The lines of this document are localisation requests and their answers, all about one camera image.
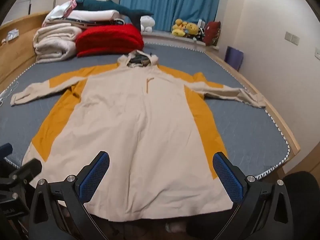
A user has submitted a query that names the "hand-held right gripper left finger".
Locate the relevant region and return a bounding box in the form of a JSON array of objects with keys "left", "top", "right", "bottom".
[{"left": 28, "top": 151, "right": 110, "bottom": 240}]

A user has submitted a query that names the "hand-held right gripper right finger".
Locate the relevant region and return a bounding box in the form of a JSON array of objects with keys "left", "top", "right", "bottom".
[{"left": 212, "top": 151, "right": 302, "bottom": 240}]

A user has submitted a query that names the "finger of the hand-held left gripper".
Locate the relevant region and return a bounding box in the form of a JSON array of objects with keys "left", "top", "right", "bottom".
[
  {"left": 5, "top": 158, "right": 42, "bottom": 188},
  {"left": 0, "top": 143, "right": 13, "bottom": 159}
]

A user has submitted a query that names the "beige and yellow hooded jacket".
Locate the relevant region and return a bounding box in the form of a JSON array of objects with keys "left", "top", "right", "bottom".
[{"left": 10, "top": 50, "right": 267, "bottom": 223}]

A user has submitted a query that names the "person's right leg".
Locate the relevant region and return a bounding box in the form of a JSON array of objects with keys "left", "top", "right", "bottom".
[{"left": 282, "top": 171, "right": 320, "bottom": 240}]

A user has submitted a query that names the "grey mattress bed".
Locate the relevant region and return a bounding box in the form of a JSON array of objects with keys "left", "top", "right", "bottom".
[{"left": 0, "top": 11, "right": 302, "bottom": 180}]

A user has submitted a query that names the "tissue pack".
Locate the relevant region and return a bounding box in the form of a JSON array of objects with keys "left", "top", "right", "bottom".
[{"left": 6, "top": 30, "right": 20, "bottom": 42}]

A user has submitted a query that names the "cream folded blanket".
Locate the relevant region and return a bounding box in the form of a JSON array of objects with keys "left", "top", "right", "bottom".
[{"left": 34, "top": 23, "right": 82, "bottom": 46}]

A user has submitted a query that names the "red folded blanket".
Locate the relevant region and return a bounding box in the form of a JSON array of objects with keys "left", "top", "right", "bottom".
[{"left": 75, "top": 24, "right": 144, "bottom": 58}]

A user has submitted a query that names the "dark red cushion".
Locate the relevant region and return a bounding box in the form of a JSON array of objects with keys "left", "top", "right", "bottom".
[{"left": 204, "top": 21, "right": 222, "bottom": 47}]

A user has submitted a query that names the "pink and white cloth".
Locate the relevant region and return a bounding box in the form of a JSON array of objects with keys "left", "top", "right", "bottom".
[{"left": 42, "top": 0, "right": 78, "bottom": 27}]

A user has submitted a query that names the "yellow bear plush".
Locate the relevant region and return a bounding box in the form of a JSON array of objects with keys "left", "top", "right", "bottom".
[{"left": 186, "top": 23, "right": 200, "bottom": 37}]

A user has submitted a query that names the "white window sill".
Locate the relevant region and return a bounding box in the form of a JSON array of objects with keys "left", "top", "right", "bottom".
[{"left": 142, "top": 30, "right": 218, "bottom": 51}]

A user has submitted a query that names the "navy patterned folded cloth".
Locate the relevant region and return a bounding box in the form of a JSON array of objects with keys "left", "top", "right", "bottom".
[{"left": 62, "top": 17, "right": 125, "bottom": 27}]

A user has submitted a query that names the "yellow duck plush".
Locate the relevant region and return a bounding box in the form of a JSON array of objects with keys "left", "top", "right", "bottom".
[{"left": 172, "top": 19, "right": 188, "bottom": 37}]

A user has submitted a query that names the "white folded quilt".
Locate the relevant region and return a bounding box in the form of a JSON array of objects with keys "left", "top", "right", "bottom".
[{"left": 67, "top": 9, "right": 121, "bottom": 22}]

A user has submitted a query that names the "white plush toy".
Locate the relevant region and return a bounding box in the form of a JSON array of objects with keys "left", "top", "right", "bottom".
[{"left": 140, "top": 15, "right": 155, "bottom": 32}]

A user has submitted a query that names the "blue curtain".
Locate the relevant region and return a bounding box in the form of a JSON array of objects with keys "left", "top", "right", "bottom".
[{"left": 119, "top": 0, "right": 224, "bottom": 32}]

